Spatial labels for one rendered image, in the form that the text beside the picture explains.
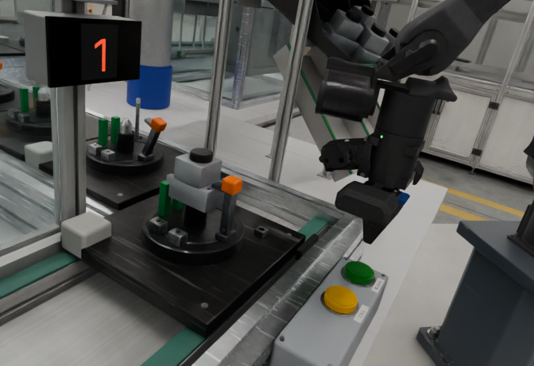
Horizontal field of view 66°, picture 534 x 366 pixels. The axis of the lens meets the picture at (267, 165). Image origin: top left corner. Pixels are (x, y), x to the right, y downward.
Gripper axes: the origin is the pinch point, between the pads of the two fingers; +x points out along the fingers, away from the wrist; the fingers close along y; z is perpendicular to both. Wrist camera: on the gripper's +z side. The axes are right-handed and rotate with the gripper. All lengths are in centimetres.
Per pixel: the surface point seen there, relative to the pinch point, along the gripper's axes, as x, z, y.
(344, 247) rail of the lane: 8.9, 4.1, -5.6
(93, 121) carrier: 8, 68, -11
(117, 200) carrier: 7.8, 35.9, 9.9
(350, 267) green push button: 7.7, 1.2, 0.8
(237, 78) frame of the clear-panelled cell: 6, 80, -88
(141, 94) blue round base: 13, 98, -55
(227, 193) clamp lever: -1.0, 16.3, 10.0
